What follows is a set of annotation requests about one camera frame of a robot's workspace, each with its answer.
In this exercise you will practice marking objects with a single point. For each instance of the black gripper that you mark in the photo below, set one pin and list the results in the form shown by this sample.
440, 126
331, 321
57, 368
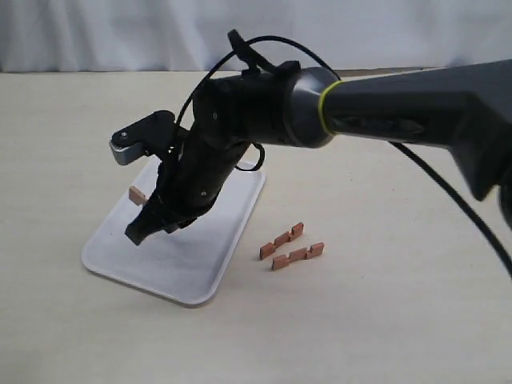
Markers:
190, 190

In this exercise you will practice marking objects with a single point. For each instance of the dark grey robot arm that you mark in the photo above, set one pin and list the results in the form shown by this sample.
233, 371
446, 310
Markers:
464, 109

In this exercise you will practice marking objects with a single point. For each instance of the white rectangular plastic tray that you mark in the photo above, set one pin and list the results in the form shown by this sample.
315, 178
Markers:
186, 266

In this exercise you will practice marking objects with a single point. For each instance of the white backdrop curtain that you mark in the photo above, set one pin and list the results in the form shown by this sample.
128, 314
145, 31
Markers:
101, 36

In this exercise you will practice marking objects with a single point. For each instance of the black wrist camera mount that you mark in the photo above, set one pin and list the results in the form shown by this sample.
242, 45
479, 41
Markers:
154, 135

